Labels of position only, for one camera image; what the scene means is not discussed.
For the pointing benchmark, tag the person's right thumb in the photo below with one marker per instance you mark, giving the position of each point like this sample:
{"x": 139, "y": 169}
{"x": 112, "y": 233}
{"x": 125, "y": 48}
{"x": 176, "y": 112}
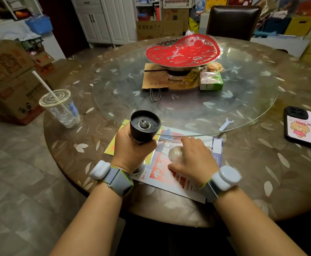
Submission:
{"x": 178, "y": 167}

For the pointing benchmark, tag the small white flat wrench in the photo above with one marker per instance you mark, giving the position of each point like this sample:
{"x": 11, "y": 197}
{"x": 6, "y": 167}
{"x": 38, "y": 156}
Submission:
{"x": 225, "y": 125}

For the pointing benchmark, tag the yellow-green paper sheet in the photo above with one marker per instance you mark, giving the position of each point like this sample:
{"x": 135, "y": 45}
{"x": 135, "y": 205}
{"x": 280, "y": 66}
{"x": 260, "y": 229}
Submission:
{"x": 112, "y": 149}

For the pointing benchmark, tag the dark blue storage bin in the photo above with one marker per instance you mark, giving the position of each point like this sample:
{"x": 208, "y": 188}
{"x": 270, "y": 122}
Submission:
{"x": 276, "y": 26}

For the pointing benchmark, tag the white plastic basket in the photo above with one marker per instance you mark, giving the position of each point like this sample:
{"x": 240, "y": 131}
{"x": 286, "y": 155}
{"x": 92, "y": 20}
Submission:
{"x": 178, "y": 2}

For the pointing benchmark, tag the round glass turntable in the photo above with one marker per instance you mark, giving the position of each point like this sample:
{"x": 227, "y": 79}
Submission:
{"x": 187, "y": 109}

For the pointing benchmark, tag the black pepper grinder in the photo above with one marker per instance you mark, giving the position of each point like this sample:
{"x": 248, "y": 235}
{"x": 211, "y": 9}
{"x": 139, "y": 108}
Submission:
{"x": 144, "y": 127}

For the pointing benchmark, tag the wide flat cardboard box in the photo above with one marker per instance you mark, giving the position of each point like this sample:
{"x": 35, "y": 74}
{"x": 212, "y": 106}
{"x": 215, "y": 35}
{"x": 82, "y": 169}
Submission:
{"x": 158, "y": 30}

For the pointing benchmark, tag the red heart-shaped paper cutout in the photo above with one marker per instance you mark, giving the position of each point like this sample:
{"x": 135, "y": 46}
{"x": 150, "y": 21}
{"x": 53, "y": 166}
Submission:
{"x": 183, "y": 51}

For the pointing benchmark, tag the orange red gift box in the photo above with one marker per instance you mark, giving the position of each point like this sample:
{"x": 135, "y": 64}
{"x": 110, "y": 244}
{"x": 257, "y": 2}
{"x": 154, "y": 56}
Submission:
{"x": 308, "y": 7}

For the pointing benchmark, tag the white cabinet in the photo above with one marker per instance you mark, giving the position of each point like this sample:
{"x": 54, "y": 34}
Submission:
{"x": 104, "y": 19}

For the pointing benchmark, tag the small brown cardboard box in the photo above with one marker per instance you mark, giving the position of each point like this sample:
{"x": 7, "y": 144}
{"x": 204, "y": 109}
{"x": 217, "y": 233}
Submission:
{"x": 42, "y": 61}

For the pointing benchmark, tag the large cardboard box red print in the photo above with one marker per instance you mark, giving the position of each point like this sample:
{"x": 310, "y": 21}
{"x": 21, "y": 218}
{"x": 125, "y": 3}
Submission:
{"x": 19, "y": 101}

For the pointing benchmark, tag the yellow storage box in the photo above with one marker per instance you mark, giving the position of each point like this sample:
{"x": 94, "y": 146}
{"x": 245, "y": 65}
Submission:
{"x": 300, "y": 26}

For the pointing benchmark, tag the dark brown leather chair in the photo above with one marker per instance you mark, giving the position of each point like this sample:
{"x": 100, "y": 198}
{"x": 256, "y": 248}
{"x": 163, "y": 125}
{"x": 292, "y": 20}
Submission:
{"x": 232, "y": 22}

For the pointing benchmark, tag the phone with pink bear case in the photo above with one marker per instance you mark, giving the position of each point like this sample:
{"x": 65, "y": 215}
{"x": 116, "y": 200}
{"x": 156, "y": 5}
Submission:
{"x": 302, "y": 127}

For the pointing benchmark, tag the clear pack of pastries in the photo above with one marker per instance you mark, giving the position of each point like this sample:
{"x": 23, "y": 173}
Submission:
{"x": 215, "y": 67}

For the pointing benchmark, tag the person's right hand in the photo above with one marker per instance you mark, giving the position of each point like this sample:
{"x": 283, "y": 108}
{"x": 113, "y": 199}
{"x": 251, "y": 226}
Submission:
{"x": 198, "y": 162}

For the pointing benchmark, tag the brown printed cardboard box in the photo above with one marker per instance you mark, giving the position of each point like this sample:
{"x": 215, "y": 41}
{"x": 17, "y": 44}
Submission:
{"x": 7, "y": 62}

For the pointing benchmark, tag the green and white packet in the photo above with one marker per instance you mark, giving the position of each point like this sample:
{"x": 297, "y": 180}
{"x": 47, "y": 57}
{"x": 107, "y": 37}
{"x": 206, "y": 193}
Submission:
{"x": 211, "y": 81}

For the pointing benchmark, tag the blue plastic basket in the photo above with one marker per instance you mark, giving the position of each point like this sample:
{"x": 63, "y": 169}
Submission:
{"x": 39, "y": 24}

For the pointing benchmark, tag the person's left hand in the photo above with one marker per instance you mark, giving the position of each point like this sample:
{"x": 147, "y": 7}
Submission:
{"x": 127, "y": 153}

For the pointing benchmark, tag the yellow snack packet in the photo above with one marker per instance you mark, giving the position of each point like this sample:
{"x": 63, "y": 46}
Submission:
{"x": 191, "y": 75}

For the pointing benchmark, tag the white open shelf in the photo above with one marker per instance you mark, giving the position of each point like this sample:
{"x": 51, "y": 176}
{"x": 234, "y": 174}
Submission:
{"x": 19, "y": 7}

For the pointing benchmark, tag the white tracker grey wristband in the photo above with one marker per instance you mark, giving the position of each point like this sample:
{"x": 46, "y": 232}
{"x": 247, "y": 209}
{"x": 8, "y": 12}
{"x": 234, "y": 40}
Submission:
{"x": 115, "y": 178}
{"x": 223, "y": 179}

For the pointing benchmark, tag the clear plastic drink cup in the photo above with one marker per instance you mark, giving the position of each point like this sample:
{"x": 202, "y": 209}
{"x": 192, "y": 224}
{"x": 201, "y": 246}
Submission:
{"x": 63, "y": 111}

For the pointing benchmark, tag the person's left thumb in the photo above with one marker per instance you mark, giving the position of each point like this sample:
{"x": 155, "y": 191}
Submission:
{"x": 148, "y": 149}

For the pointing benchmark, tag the person's right forearm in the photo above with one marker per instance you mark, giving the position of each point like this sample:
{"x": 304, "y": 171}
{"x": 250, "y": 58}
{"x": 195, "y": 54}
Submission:
{"x": 251, "y": 226}

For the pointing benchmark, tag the person's left forearm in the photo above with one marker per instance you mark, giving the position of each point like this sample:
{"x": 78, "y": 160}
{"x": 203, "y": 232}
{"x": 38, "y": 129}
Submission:
{"x": 91, "y": 226}

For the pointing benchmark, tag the tall plain cardboard box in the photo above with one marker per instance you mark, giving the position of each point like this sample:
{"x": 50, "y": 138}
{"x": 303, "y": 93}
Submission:
{"x": 175, "y": 14}

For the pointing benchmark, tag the white drinking straw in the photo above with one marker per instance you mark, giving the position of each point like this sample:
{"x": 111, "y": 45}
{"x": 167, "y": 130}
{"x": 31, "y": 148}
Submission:
{"x": 43, "y": 83}

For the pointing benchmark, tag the yellow plastic bag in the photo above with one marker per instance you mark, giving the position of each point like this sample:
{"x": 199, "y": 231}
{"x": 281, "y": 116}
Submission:
{"x": 194, "y": 26}

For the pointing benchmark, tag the brown paper bag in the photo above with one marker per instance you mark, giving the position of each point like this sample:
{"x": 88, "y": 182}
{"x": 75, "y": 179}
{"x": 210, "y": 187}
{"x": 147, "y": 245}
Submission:
{"x": 155, "y": 79}

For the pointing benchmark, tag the red and blue printed flyer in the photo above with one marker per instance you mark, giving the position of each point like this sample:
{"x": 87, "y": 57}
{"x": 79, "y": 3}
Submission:
{"x": 163, "y": 173}

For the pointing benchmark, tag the leaf print table cover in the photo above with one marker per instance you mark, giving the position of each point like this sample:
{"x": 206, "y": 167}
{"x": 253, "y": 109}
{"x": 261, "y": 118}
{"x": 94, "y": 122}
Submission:
{"x": 251, "y": 162}

